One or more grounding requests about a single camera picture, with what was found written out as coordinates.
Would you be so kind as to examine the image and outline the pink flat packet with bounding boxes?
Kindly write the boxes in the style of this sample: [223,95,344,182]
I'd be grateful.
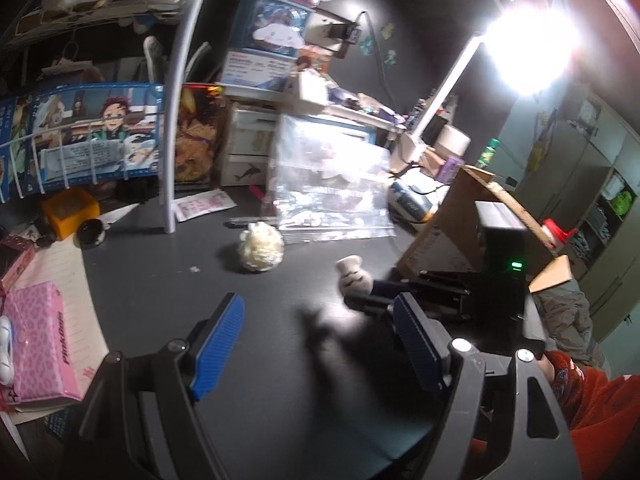
[172,190,238,222]

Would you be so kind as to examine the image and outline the blue white can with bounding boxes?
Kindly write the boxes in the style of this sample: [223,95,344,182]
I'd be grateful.
[389,180,437,222]

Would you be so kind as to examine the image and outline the grey green wardrobe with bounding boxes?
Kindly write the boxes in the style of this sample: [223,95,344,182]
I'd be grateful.
[514,92,640,343]

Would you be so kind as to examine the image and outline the black charger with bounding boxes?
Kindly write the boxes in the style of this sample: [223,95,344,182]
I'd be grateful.
[329,22,363,47]

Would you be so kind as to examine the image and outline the blue anime print box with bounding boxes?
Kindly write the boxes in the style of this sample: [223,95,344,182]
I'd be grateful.
[0,82,167,197]

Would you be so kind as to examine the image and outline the blue character box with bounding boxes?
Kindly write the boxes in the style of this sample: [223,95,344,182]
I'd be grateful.
[229,0,319,57]

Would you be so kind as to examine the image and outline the grey cloth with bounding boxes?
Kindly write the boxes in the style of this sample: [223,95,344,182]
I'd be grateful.
[536,284,607,367]

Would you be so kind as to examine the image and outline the white wire rack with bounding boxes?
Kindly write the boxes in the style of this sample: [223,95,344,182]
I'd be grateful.
[0,0,222,235]

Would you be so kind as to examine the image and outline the clear plastic bag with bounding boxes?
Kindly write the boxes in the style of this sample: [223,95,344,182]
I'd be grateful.
[271,114,397,244]

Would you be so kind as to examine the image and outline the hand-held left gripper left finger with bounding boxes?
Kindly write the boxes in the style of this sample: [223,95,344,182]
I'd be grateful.
[77,291,247,480]

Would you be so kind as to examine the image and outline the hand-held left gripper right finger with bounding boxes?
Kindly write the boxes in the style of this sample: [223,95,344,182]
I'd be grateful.
[391,291,584,480]

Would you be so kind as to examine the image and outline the pink dotted tissue box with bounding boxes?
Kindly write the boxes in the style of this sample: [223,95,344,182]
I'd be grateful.
[0,282,84,407]

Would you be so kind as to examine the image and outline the golden anime card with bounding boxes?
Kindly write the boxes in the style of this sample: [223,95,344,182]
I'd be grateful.
[172,83,227,184]

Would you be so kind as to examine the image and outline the small orange box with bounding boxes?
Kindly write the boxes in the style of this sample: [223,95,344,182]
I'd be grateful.
[41,187,101,241]

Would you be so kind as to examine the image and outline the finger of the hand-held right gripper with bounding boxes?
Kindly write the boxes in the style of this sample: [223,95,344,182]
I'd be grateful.
[371,279,426,298]
[344,295,401,318]

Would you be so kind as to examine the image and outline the small pink box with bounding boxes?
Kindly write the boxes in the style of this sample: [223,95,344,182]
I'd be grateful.
[0,234,37,289]

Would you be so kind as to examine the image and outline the green bottle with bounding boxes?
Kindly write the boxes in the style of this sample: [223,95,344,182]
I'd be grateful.
[474,138,501,169]

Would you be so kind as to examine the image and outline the small white plush figure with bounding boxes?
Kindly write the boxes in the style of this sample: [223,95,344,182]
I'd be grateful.
[335,255,374,297]

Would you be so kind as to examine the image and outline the black round cap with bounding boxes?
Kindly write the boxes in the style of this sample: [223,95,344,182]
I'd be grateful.
[77,219,106,250]

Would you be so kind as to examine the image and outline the person's right hand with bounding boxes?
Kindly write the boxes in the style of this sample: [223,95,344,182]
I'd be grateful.
[541,350,558,387]

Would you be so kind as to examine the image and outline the white desk lamp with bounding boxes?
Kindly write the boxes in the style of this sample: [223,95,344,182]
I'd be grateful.
[389,0,583,177]

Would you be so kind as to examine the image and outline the black cable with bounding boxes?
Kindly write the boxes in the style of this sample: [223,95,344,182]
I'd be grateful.
[356,9,402,117]

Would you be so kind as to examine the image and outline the white wall socket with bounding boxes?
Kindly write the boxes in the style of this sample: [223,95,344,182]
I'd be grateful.
[304,10,351,52]

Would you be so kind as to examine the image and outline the white blue labelled box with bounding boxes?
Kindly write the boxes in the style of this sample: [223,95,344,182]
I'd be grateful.
[219,48,297,93]

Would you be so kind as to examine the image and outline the white earbud case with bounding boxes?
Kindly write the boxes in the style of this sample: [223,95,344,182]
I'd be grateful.
[0,314,16,387]

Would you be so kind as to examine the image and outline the white paper roll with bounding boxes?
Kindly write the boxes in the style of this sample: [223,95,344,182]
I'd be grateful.
[433,123,472,157]

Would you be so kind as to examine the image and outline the white fluffy ball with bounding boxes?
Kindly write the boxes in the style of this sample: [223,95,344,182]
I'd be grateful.
[237,221,286,274]

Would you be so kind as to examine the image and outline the white drawer unit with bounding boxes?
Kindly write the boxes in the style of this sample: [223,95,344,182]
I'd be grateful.
[217,102,282,187]

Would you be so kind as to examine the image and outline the cardboard box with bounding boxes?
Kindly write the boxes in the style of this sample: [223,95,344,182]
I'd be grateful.
[396,165,577,294]

